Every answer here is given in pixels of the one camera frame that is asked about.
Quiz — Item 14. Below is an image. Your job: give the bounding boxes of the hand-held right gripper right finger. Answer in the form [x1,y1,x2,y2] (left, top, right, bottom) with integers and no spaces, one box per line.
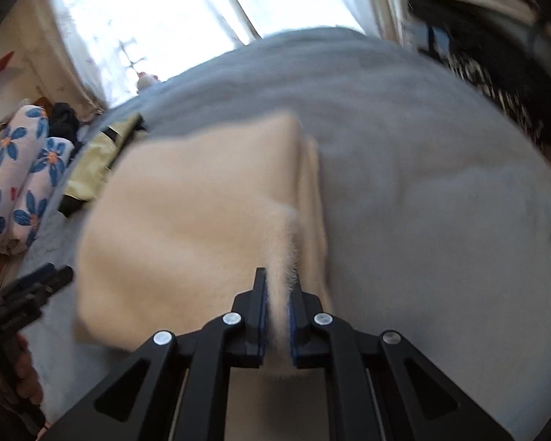
[288,281,515,441]

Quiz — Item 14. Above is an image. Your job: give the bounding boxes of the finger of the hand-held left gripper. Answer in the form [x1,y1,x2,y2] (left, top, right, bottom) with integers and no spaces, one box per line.
[7,263,74,306]

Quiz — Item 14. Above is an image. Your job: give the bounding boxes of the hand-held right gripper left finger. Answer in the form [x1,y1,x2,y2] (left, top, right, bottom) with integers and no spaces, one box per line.
[46,266,269,441]

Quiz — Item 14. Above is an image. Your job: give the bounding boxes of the cream fuzzy knit sweater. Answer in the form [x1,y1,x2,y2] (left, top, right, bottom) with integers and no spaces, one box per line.
[72,111,332,382]

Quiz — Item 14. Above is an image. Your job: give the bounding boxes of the person's left hand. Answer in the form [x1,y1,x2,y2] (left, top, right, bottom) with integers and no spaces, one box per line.
[0,334,45,412]

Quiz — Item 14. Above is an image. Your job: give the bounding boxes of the blue floral folded quilt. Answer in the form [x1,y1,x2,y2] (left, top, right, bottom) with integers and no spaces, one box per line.
[0,105,78,256]

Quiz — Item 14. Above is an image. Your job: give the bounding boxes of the yellow-green and black folded garment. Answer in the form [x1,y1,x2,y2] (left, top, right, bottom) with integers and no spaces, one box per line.
[56,112,148,218]

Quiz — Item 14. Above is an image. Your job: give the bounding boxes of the black clothing pile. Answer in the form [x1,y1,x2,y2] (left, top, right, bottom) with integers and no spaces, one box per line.
[50,101,82,157]

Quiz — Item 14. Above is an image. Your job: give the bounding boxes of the grey-blue bed blanket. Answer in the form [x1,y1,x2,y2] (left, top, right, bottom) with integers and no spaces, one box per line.
[21,26,551,441]

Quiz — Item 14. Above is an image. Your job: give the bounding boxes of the white plush toy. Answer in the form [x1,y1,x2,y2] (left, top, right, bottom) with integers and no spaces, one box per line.
[135,71,161,96]

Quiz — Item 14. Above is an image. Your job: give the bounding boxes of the dark striped cloth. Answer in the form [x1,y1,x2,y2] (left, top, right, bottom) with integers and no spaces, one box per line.
[434,23,551,150]

